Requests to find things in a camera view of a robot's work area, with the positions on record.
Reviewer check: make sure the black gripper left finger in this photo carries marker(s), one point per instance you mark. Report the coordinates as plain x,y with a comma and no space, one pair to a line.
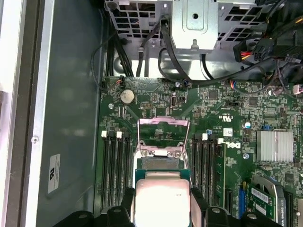
118,217

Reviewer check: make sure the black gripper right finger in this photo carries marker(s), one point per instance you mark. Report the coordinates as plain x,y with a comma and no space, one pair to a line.
217,217

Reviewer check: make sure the silver CPU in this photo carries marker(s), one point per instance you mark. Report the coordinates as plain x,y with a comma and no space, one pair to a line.
161,201

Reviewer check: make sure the black expansion slot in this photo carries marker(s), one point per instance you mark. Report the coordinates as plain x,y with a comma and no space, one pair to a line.
229,203

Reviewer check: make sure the black RAM slot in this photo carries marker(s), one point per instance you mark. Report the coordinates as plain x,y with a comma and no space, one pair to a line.
104,170
203,165
127,170
120,170
211,165
112,170
195,165

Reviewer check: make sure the CPU socket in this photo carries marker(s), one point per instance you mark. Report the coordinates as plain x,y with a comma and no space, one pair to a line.
161,163

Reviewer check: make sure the blue header connector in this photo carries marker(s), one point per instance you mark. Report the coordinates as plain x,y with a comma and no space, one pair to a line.
243,196

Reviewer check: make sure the green RAM stick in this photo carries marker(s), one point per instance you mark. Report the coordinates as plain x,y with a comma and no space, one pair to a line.
220,170

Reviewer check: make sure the black graphics card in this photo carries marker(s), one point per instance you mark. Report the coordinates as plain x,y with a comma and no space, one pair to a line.
279,203

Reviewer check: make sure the silver chipset heatsink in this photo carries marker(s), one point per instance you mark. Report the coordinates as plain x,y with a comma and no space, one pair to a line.
274,146

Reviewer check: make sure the green motherboard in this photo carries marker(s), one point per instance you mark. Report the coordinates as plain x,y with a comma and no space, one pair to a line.
201,113

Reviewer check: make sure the silver coin battery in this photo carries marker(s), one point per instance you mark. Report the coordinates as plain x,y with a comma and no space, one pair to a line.
127,97

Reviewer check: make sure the black PC case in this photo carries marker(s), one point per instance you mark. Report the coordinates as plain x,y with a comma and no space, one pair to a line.
71,94

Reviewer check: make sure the metal drive cage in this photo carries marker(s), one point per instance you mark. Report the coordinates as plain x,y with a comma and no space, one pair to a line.
201,35

